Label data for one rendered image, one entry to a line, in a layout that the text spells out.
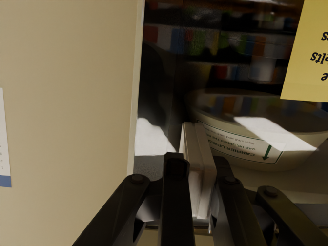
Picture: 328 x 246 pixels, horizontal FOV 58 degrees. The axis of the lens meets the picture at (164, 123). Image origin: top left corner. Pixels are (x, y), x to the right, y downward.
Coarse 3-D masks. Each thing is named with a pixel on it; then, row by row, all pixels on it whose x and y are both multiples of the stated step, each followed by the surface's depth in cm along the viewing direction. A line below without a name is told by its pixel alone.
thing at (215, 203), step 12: (216, 156) 18; (216, 168) 16; (228, 168) 17; (216, 180) 15; (216, 192) 14; (252, 192) 14; (216, 204) 14; (252, 204) 14; (216, 216) 14; (264, 216) 14; (264, 228) 14
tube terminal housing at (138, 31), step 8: (136, 24) 24; (136, 32) 24; (136, 40) 24; (136, 48) 24; (136, 56) 25; (136, 64) 25; (136, 72) 25; (136, 80) 25; (136, 88) 26; (136, 96) 26; (136, 104) 26; (128, 152) 28; (128, 160) 28; (128, 168) 28
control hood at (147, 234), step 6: (144, 228) 27; (144, 234) 27; (150, 234) 27; (156, 234) 27; (198, 234) 27; (204, 234) 28; (210, 234) 28; (144, 240) 27; (150, 240) 27; (156, 240) 27; (198, 240) 27; (204, 240) 27; (210, 240) 27
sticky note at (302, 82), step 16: (320, 0) 19; (304, 16) 20; (320, 16) 20; (304, 32) 20; (320, 32) 20; (304, 48) 20; (320, 48) 20; (288, 64) 21; (304, 64) 21; (320, 64) 21; (288, 80) 21; (304, 80) 21; (320, 80) 21; (288, 96) 21; (304, 96) 22; (320, 96) 22
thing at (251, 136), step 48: (144, 0) 18; (192, 0) 18; (240, 0) 19; (288, 0) 19; (144, 48) 19; (192, 48) 19; (240, 48) 20; (288, 48) 20; (144, 96) 20; (192, 96) 21; (240, 96) 21; (144, 144) 21; (240, 144) 22; (288, 144) 23; (288, 192) 25
